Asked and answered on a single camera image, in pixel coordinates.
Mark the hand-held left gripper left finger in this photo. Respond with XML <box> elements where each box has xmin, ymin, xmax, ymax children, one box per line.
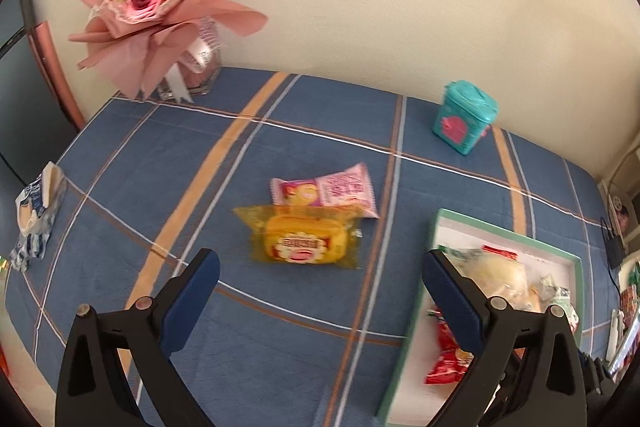
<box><xmin>55</xmin><ymin>248</ymin><xmax>221</xmax><ymax>427</ymax></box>

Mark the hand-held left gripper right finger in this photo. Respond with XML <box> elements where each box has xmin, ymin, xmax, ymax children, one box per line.
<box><xmin>421</xmin><ymin>248</ymin><xmax>588</xmax><ymax>427</ymax></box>

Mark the clear-wrapped white bun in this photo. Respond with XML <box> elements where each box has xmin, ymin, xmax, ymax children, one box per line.
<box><xmin>460</xmin><ymin>252</ymin><xmax>531</xmax><ymax>308</ymax></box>

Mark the red cartoon snack packet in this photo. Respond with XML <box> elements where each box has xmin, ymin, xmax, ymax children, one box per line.
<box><xmin>425</xmin><ymin>307</ymin><xmax>476</xmax><ymax>385</ymax></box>

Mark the green-rimmed white tray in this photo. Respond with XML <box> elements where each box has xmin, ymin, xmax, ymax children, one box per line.
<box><xmin>376</xmin><ymin>208</ymin><xmax>585</xmax><ymax>427</ymax></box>

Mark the yellow snack packet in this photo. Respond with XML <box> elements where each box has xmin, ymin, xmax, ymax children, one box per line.
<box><xmin>232</xmin><ymin>203</ymin><xmax>365</xmax><ymax>270</ymax></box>

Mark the green and white snack packet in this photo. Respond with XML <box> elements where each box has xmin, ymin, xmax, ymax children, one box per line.
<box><xmin>542</xmin><ymin>274</ymin><xmax>580</xmax><ymax>333</ymax></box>

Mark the blue plaid tablecloth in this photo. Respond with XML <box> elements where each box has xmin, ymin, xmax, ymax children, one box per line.
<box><xmin>2</xmin><ymin>67</ymin><xmax>616</xmax><ymax>427</ymax></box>

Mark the pink snack packet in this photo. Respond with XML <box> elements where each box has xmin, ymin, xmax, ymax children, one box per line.
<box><xmin>270</xmin><ymin>163</ymin><xmax>380</xmax><ymax>220</ymax></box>

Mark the black power adapter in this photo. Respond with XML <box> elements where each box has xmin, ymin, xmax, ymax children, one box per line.
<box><xmin>600</xmin><ymin>217</ymin><xmax>626</xmax><ymax>269</ymax></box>

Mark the blue and white packet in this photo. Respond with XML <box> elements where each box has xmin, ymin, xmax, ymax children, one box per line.
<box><xmin>10</xmin><ymin>162</ymin><xmax>68</xmax><ymax>273</ymax></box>

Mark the small teal tin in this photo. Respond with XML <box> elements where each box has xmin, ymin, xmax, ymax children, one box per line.
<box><xmin>432</xmin><ymin>80</ymin><xmax>499</xmax><ymax>156</ymax></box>

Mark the clear glass vase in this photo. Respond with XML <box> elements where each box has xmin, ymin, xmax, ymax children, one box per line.
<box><xmin>155</xmin><ymin>17</ymin><xmax>223</xmax><ymax>102</ymax></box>

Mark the pink padded frame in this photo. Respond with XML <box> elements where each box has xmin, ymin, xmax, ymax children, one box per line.
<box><xmin>27</xmin><ymin>21</ymin><xmax>86</xmax><ymax>132</ymax></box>

